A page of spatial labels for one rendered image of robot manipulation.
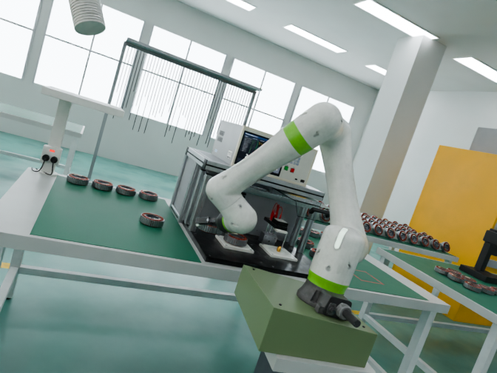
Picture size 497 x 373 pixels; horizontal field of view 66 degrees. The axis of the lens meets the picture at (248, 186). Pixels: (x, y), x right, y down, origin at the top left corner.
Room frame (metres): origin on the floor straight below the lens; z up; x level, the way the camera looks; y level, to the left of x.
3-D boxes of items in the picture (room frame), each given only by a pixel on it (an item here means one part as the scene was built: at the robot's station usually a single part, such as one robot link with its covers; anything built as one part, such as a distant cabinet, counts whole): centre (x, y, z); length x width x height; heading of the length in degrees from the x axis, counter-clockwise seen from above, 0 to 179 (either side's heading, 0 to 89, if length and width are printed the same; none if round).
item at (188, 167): (2.06, 0.33, 0.91); 0.28 x 0.03 x 0.32; 24
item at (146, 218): (1.76, 0.38, 0.77); 0.11 x 0.11 x 0.04
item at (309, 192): (2.12, 0.00, 1.09); 0.68 x 0.44 x 0.05; 114
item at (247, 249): (1.78, -0.02, 0.78); 0.15 x 0.15 x 0.01; 24
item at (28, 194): (2.05, -0.03, 0.72); 2.20 x 1.01 x 0.05; 114
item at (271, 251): (1.88, -0.24, 0.78); 0.15 x 0.15 x 0.01; 24
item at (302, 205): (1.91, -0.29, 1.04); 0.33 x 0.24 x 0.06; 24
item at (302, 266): (1.84, -0.12, 0.76); 0.64 x 0.47 x 0.02; 114
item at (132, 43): (5.20, 1.15, 0.96); 1.84 x 0.50 x 1.93; 114
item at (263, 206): (2.06, -0.03, 0.92); 0.66 x 0.01 x 0.30; 114
